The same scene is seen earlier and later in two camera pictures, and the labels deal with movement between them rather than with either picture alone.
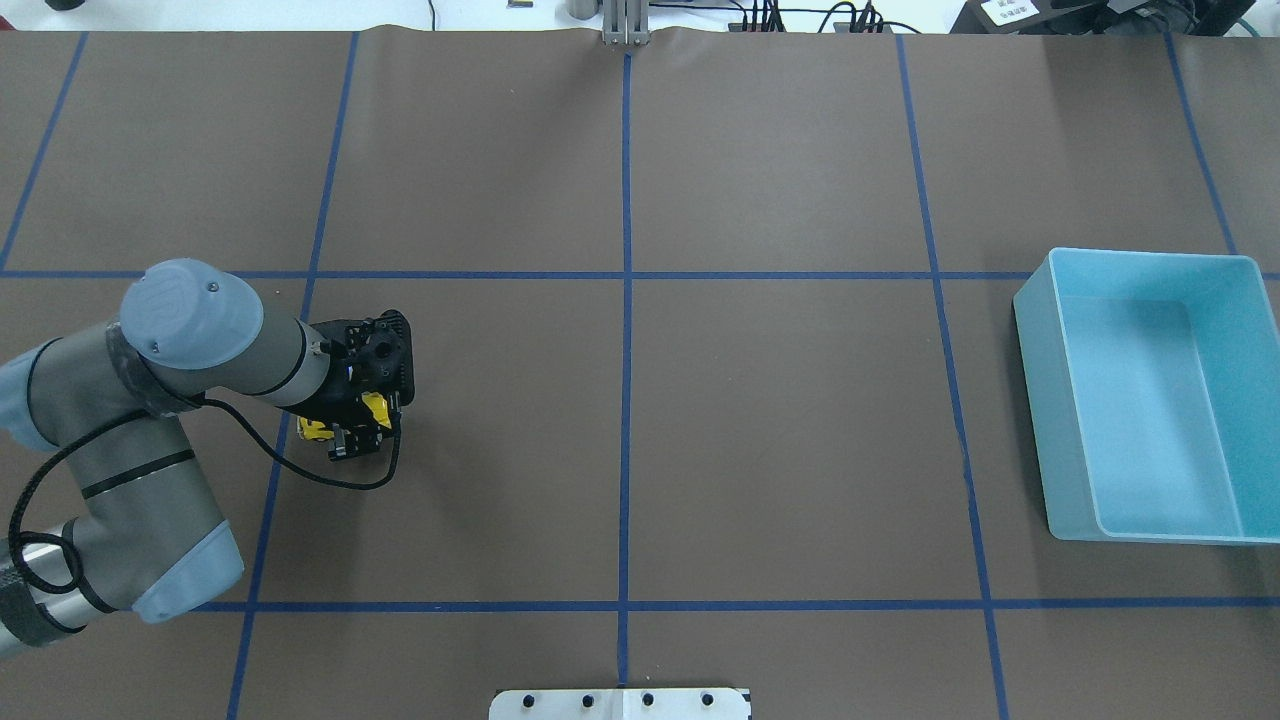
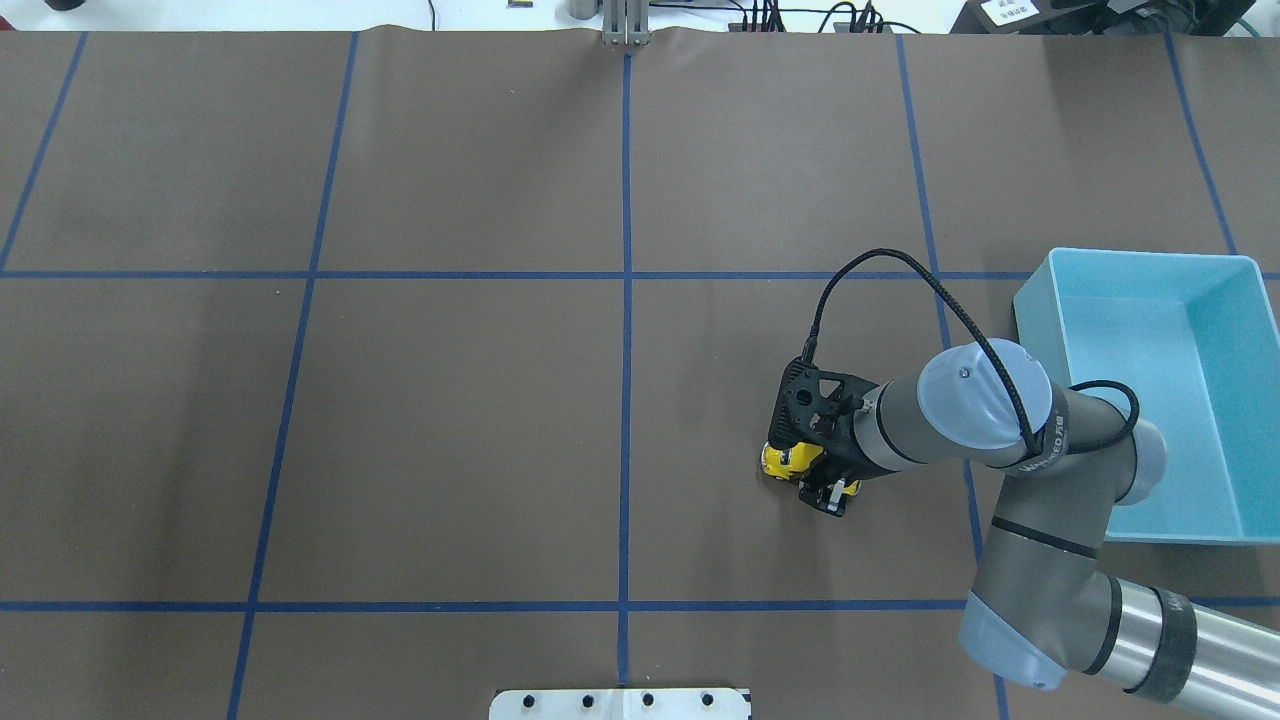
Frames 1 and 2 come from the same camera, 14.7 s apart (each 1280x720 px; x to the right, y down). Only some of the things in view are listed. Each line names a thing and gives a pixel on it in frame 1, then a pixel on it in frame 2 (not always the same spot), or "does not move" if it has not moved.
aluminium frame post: [626, 22] does not move
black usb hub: [840, 27] does not move
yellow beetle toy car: [311, 430] → [788, 461]
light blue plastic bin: [1154, 382] does not move
